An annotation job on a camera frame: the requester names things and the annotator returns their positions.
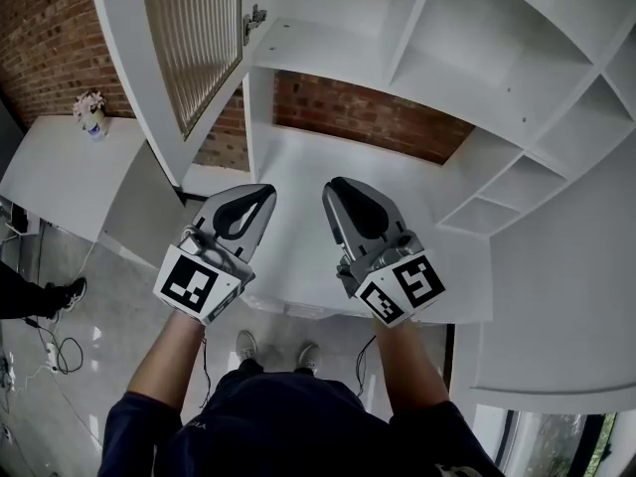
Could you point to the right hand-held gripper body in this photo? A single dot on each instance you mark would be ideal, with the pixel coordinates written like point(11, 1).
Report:
point(397, 286)

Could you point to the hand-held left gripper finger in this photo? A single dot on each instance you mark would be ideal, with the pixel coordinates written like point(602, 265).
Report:
point(262, 229)
point(208, 204)

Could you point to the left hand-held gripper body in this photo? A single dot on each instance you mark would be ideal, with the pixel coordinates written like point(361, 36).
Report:
point(186, 283)

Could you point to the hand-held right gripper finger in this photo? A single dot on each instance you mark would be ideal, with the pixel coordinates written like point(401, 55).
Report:
point(338, 226)
point(367, 211)

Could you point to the white cabinet door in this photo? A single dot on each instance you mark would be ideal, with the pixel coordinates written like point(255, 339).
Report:
point(129, 67)

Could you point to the person's right forearm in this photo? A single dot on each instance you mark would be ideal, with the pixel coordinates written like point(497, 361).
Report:
point(410, 365)

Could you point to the person's left forearm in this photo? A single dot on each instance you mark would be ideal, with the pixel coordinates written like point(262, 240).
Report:
point(166, 361)

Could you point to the white desk with hutch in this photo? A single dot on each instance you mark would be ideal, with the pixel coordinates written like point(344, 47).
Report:
point(298, 167)

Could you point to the white shelving unit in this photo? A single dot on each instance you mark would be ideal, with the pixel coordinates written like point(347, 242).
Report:
point(472, 67)

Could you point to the metal cabinet hinge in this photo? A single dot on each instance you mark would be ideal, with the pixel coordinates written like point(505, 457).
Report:
point(254, 20)

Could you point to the person's left grey shoe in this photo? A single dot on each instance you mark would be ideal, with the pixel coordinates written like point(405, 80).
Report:
point(246, 345)

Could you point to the person's grey shoe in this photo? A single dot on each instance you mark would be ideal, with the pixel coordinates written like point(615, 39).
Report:
point(246, 345)
point(308, 357)

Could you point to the person's right grey shoe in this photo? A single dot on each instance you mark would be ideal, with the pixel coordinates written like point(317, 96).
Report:
point(308, 357)

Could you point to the vase with pink flowers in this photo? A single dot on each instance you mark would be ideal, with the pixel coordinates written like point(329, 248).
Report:
point(92, 114)

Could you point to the white side table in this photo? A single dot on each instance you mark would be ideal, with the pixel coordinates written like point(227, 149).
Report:
point(59, 177)

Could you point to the white power strip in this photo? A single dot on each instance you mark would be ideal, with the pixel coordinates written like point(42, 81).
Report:
point(51, 357)

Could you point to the person's navy shirt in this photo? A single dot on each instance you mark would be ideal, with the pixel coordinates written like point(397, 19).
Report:
point(288, 430)

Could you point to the black-framed window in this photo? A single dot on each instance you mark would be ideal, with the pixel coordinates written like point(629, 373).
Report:
point(551, 445)

